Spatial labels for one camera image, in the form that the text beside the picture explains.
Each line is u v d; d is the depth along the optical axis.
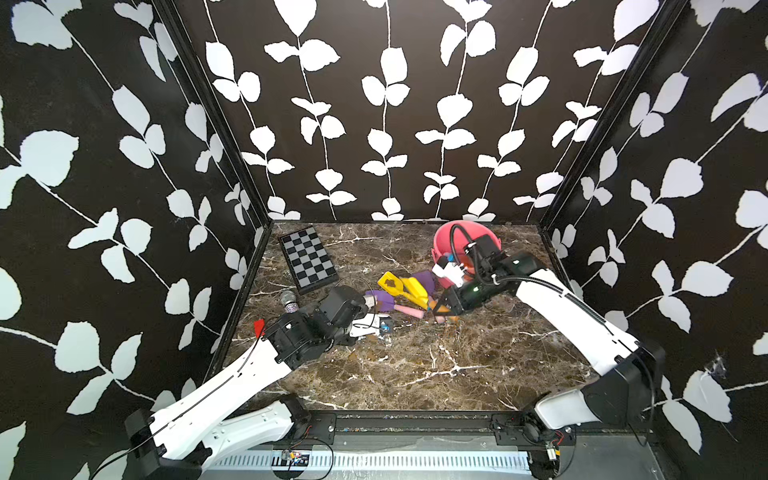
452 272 0.70
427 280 0.81
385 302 0.97
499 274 0.55
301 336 0.46
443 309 0.71
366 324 0.58
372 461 0.70
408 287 0.79
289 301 0.93
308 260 1.05
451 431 0.75
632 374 0.40
